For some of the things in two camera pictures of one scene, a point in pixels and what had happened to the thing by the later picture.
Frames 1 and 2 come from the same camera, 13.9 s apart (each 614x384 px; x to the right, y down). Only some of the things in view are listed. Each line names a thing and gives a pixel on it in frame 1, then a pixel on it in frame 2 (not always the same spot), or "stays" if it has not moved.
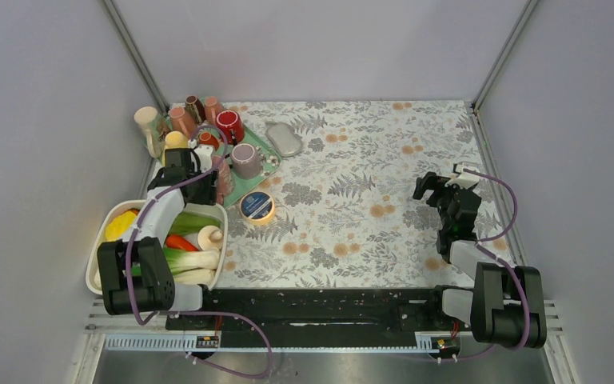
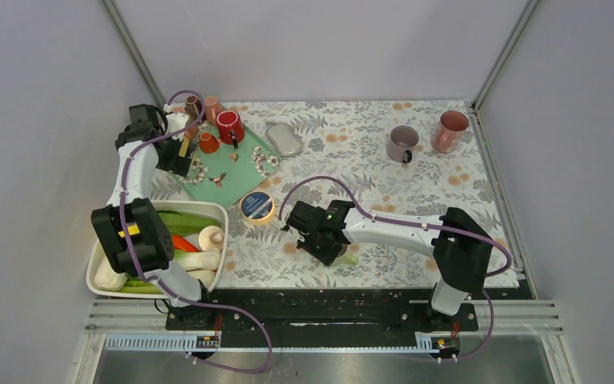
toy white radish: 196,276 stays
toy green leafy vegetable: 188,222 stays
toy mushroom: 209,237 stays
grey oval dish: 284,139 stays
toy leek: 178,260 stays
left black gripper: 209,197 → 176,164
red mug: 231,126 stays
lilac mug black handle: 245,162 → 401,141
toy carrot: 179,242 stays
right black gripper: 429,182 → 327,258
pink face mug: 225,178 → 449,130
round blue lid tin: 257,207 stays
